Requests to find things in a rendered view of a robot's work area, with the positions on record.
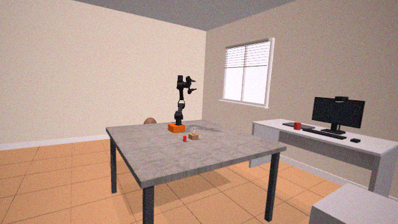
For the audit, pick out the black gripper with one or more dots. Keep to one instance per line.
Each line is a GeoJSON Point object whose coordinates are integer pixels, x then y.
{"type": "Point", "coordinates": [187, 85]}

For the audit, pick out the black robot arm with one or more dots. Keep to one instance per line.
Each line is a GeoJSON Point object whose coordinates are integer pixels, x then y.
{"type": "Point", "coordinates": [178, 114]}

